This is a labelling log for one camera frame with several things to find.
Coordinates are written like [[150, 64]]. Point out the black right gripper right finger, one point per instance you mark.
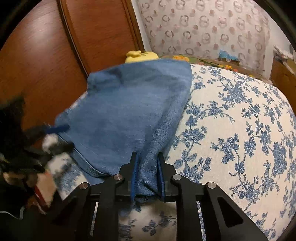
[[204, 211]]

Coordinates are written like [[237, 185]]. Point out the yellow plush toy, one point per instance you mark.
[[139, 56]]

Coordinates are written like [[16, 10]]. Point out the stack of papers on sideboard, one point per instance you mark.
[[284, 55]]

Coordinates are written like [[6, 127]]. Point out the blue floral white bedspread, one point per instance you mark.
[[239, 132]]

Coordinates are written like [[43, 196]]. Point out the small blue object by curtain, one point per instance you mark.
[[225, 55]]

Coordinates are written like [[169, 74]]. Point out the brown wooden wardrobe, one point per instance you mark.
[[48, 49]]

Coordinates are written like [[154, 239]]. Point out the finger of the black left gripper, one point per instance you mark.
[[59, 148], [56, 129]]

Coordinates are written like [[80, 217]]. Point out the wooden sideboard cabinet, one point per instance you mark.
[[282, 78]]

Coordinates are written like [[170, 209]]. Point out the patterned sheer curtain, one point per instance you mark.
[[207, 28]]

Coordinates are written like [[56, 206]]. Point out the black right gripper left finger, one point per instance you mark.
[[90, 212]]

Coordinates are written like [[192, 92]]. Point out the blue denim pants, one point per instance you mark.
[[133, 107]]

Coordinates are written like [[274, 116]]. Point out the colourful flower blanket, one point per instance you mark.
[[233, 66]]

